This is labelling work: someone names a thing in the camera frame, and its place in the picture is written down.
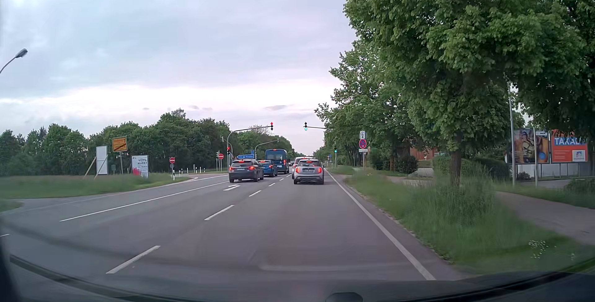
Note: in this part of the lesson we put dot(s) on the white car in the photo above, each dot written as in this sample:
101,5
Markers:
297,160

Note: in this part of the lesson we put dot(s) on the dark blue van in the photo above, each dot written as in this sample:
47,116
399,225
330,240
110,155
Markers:
278,158

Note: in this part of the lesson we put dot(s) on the silver small car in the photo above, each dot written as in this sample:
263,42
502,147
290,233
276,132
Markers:
308,172

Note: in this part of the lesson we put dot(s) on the blue car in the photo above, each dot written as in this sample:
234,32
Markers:
268,167

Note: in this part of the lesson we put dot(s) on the blue direction sign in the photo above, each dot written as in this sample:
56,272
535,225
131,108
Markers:
246,156

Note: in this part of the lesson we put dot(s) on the dark grey car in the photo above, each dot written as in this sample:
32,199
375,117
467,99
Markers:
245,171

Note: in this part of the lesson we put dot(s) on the red no-entry sign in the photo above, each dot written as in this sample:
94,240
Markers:
172,160
221,156

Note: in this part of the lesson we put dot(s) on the grey asphalt road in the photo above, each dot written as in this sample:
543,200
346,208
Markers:
288,227

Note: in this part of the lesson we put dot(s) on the row of white marker posts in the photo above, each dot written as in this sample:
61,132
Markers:
197,170

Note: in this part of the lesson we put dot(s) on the red brick building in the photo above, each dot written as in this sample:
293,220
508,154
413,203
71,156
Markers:
423,153

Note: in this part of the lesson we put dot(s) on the road markings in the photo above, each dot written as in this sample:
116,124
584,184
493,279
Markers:
389,237

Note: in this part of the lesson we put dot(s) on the wood of green trees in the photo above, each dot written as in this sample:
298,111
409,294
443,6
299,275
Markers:
153,146

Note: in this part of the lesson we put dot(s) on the car's own bonnet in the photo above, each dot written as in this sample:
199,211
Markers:
297,290

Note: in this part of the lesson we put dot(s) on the white advertising sign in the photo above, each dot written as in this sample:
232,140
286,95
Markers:
140,166

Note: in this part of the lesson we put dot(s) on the row of large trees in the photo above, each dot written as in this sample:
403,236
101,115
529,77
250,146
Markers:
446,51

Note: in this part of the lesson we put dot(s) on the grass verge with trees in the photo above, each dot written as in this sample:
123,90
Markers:
446,227

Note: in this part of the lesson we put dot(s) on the yellow place-name sign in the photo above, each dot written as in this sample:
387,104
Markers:
119,144

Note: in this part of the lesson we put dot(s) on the green hedge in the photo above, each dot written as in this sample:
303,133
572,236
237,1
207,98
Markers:
483,167

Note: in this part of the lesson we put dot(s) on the white board on struts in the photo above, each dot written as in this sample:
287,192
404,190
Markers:
101,160

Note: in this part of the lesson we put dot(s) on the picture billboard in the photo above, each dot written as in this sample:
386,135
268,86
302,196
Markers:
530,146

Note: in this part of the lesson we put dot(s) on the grass field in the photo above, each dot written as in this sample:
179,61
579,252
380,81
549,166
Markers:
69,185

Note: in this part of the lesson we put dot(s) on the thin grey pole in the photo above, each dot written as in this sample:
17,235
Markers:
535,158

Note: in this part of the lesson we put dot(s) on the metal fence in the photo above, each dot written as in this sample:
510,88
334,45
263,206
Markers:
553,169

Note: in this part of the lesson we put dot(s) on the grass strip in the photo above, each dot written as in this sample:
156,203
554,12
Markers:
553,194

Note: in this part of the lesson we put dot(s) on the grey paved footpath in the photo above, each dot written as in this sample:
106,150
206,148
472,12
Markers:
548,213

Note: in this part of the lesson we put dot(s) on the orange billboard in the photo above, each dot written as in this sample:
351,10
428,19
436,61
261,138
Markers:
569,148

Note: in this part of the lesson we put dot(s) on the street lamp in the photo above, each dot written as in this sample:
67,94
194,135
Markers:
19,54

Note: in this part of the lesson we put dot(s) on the traffic light on post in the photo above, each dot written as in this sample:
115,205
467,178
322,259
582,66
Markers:
335,152
217,155

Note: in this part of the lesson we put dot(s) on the no-stopping sign on post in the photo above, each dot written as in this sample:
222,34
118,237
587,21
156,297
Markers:
362,144

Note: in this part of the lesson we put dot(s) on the grey lamp post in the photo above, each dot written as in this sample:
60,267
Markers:
512,144

